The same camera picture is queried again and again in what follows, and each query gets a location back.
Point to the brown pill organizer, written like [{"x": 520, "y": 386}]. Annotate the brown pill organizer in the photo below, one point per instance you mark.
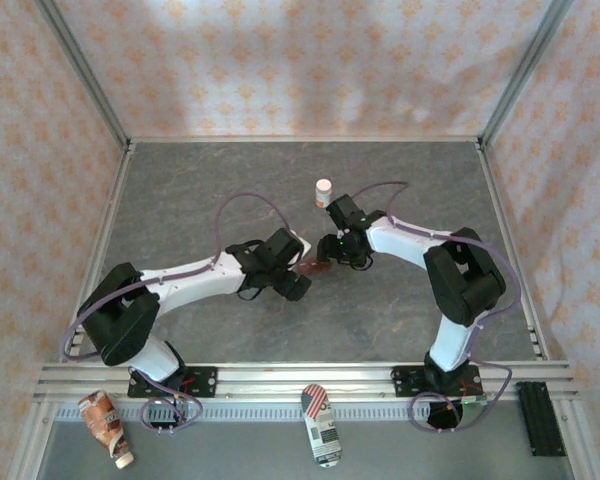
[{"x": 315, "y": 268}]

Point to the white pill bottle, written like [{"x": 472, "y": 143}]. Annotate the white pill bottle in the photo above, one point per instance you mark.
[{"x": 323, "y": 192}]

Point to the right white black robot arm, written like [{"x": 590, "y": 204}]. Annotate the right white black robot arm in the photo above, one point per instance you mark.
[{"x": 460, "y": 280}]

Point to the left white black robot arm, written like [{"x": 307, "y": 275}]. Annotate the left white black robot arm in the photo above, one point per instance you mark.
[{"x": 195, "y": 280}]

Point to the flag print can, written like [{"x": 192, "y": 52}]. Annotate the flag print can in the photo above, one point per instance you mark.
[{"x": 320, "y": 425}]

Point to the orange patterned backdrop cloth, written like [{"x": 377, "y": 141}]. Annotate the orange patterned backdrop cloth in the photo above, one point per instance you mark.
[{"x": 300, "y": 60}]

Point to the green circuit board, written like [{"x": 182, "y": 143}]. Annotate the green circuit board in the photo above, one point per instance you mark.
[{"x": 475, "y": 400}]

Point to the brown squeeze bottle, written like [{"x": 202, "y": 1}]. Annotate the brown squeeze bottle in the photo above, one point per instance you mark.
[{"x": 100, "y": 415}]

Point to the black ribbed strip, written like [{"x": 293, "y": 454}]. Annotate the black ribbed strip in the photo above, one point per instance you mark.
[{"x": 540, "y": 420}]

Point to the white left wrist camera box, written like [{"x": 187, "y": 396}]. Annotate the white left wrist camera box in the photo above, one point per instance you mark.
[{"x": 303, "y": 250}]

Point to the aluminium table edge rail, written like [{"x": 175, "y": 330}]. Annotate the aluminium table edge rail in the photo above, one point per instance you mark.
[
  {"x": 490, "y": 175},
  {"x": 115, "y": 200},
  {"x": 280, "y": 139}
]

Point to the aluminium cross rail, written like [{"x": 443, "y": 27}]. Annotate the aluminium cross rail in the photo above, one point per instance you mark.
[{"x": 290, "y": 380}]

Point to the aluminium frame post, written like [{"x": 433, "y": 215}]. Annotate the aluminium frame post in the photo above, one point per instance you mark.
[
  {"x": 521, "y": 75},
  {"x": 87, "y": 75}
]

